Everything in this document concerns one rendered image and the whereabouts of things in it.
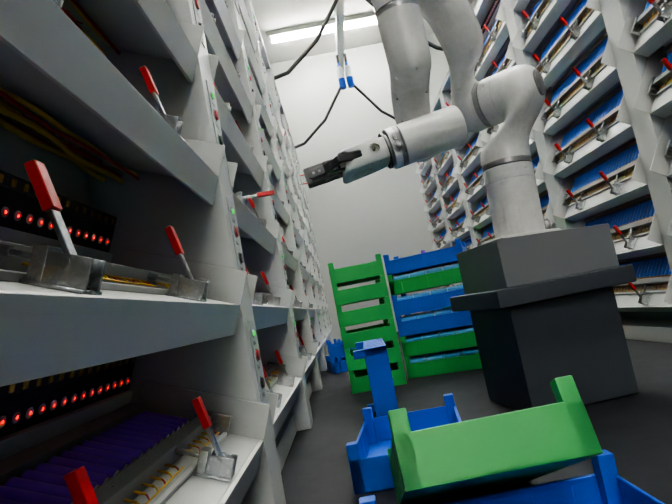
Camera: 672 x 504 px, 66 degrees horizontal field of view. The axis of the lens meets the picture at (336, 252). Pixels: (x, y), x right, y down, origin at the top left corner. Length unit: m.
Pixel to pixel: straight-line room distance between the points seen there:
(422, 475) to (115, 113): 0.44
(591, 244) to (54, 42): 1.13
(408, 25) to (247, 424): 0.79
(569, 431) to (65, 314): 0.48
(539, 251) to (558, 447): 0.70
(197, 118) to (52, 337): 0.59
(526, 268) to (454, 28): 0.58
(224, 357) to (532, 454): 0.44
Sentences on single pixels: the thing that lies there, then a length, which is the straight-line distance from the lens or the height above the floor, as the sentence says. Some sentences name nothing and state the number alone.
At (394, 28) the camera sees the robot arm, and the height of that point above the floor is 0.82.
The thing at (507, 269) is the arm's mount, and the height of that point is 0.32.
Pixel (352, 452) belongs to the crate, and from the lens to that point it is 0.93.
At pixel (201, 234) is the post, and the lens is 0.82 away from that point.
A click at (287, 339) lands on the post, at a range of 1.49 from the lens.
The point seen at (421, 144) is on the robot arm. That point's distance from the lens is 1.06.
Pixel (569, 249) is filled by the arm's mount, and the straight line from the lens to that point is 1.27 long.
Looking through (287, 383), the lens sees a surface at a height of 0.15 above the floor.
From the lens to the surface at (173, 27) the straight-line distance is 0.80.
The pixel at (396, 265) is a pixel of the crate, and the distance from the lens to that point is 2.02.
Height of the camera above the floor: 0.30
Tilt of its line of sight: 6 degrees up
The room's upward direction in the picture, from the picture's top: 11 degrees counter-clockwise
